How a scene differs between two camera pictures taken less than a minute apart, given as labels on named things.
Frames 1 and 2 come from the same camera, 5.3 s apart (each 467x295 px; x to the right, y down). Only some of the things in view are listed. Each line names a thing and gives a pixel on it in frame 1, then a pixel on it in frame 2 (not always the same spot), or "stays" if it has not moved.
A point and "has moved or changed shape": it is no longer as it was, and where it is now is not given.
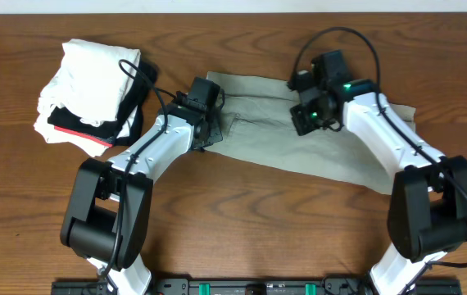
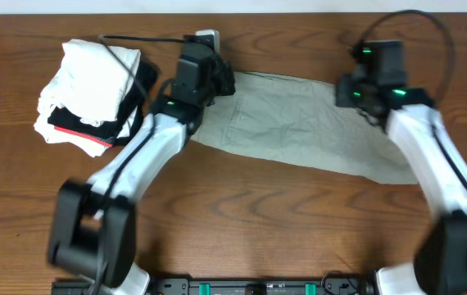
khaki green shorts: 258,125 has moved or changed shape
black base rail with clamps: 255,287 stays
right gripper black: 304,124 → 346,90
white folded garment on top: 93,80 stays
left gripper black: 213,133 → 223,80
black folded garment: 126,129 stays
